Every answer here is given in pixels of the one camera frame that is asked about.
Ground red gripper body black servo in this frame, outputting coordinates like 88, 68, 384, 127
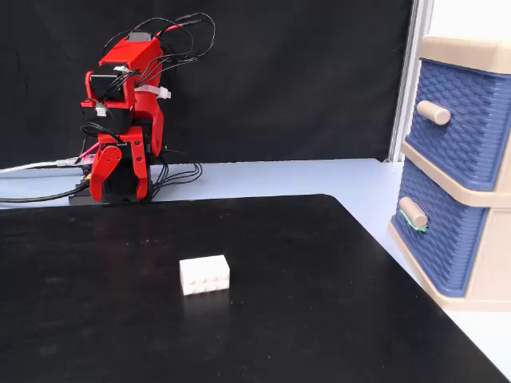
81, 99, 137, 146

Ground green rubber band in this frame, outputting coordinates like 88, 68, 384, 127
398, 208, 428, 233

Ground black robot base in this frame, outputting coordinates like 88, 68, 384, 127
68, 137, 168, 207

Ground black power cable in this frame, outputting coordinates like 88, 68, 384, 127
0, 187, 91, 203

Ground black backdrop cloth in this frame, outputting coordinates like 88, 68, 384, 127
0, 0, 414, 171

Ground black servo wire bundle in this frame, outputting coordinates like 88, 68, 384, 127
101, 12, 216, 105

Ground black table mat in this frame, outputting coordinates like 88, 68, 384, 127
0, 194, 511, 383

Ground white cable tie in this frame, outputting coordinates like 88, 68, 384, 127
137, 82, 172, 100

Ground red wire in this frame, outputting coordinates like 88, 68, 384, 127
153, 20, 203, 39

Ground black looped base wires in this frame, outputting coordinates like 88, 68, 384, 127
149, 149, 204, 200

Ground blue drawer plain handle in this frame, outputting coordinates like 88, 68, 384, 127
407, 58, 511, 192

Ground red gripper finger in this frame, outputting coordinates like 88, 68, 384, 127
119, 126, 151, 199
88, 144, 123, 202

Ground beige plastic drawer cabinet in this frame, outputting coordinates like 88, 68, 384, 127
386, 34, 511, 312

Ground aluminium frame post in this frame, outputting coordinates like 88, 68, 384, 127
386, 0, 434, 164

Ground translucent white USB cable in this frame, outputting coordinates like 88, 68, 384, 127
0, 158, 81, 175

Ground white toy brick block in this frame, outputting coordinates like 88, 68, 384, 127
179, 254, 231, 297

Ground blue drawer green-banded handle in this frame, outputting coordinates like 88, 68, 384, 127
390, 158, 489, 298

